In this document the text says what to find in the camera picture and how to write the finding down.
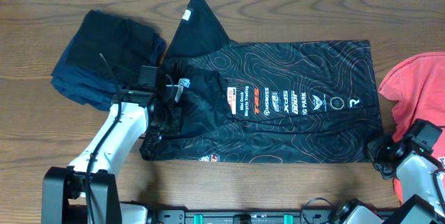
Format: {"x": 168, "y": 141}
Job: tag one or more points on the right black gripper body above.
{"x": 378, "y": 152}

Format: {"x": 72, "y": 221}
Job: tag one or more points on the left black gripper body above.
{"x": 170, "y": 122}

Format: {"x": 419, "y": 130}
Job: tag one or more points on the black jersey with orange contour lines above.
{"x": 266, "y": 102}

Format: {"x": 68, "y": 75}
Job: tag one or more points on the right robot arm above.
{"x": 410, "y": 161}

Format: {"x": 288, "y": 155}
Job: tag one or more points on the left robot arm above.
{"x": 86, "y": 190}

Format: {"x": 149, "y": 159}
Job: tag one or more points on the folded dark navy clothes stack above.
{"x": 107, "y": 51}

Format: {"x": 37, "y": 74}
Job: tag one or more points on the red shirt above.
{"x": 417, "y": 87}

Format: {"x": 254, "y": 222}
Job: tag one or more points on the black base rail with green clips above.
{"x": 316, "y": 211}

